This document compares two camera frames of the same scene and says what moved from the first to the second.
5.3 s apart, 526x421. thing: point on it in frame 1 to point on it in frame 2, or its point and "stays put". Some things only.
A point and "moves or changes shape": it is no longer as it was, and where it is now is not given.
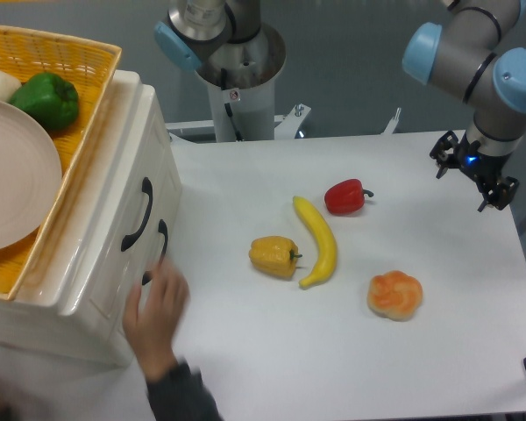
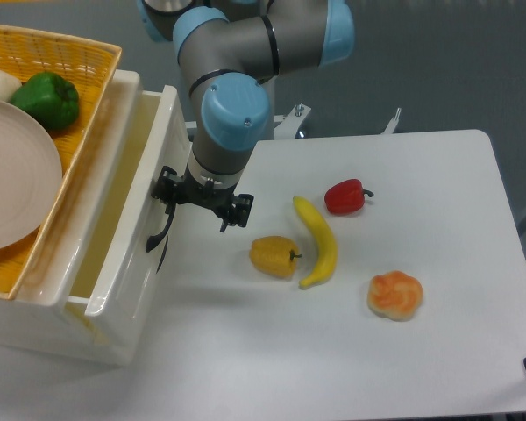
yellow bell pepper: x=274 y=254 stays put
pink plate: x=22 y=176 stays put
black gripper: x=486 y=167 to x=171 y=188
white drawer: x=120 y=217 moves or changes shape
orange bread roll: x=394 y=294 stays put
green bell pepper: x=53 y=100 stays put
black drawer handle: x=163 y=229 to x=162 y=256
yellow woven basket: x=89 y=67 stays put
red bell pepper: x=346 y=196 stays put
